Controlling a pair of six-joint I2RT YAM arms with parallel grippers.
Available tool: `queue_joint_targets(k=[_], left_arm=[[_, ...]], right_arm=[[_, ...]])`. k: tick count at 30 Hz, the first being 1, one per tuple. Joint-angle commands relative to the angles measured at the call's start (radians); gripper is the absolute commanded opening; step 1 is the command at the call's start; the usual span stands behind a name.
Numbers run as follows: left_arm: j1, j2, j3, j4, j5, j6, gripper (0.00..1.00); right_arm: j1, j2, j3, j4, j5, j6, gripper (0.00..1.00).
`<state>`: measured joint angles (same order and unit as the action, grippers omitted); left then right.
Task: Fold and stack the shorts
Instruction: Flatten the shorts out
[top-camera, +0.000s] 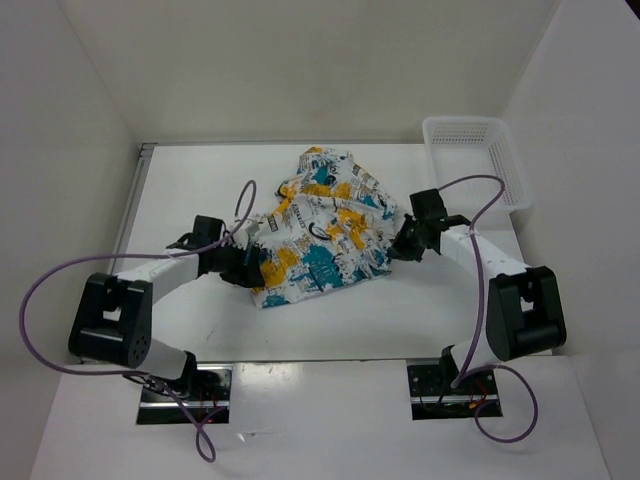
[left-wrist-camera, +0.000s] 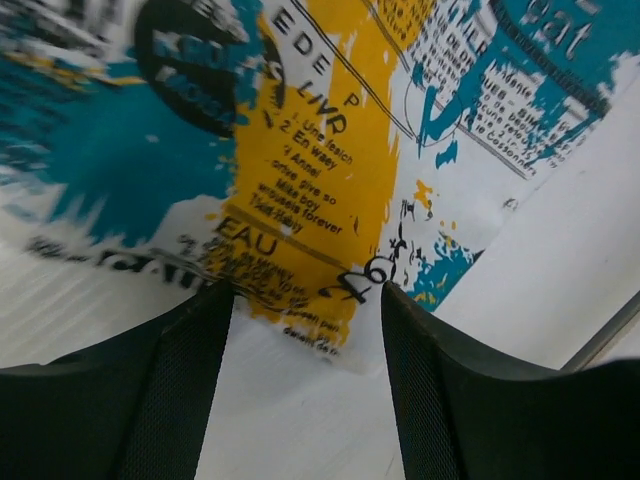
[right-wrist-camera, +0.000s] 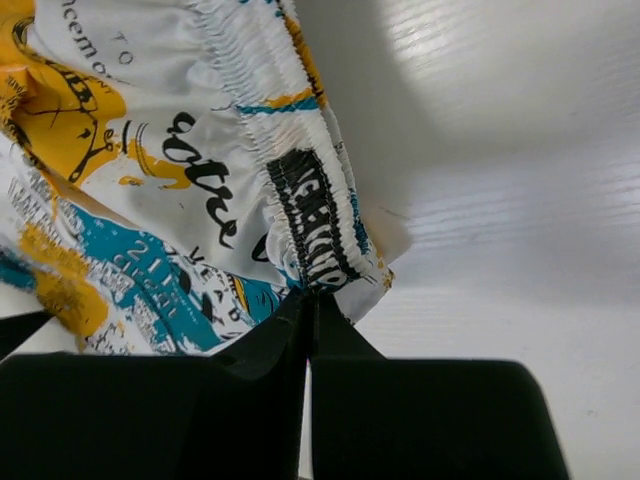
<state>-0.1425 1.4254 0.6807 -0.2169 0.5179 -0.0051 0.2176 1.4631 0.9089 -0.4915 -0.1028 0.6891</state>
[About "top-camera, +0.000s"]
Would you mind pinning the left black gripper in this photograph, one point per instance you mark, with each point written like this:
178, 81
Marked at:
248, 276

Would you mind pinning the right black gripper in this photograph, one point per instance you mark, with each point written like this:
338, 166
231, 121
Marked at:
400, 249

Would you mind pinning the white teal yellow patterned shorts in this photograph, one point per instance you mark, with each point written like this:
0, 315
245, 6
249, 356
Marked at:
331, 230

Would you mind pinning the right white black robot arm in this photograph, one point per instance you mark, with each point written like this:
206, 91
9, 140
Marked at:
520, 311

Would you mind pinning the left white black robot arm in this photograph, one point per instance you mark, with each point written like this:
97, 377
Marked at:
113, 322

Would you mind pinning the white perforated plastic basket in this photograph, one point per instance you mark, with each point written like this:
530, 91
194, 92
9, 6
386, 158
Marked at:
460, 146

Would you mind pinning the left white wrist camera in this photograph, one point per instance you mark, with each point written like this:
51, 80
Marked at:
253, 233

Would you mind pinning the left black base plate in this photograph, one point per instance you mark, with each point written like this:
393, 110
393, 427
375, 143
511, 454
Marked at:
208, 400

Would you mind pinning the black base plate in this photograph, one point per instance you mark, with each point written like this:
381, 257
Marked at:
433, 398
208, 400

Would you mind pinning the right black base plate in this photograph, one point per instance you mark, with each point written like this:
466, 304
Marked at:
433, 398

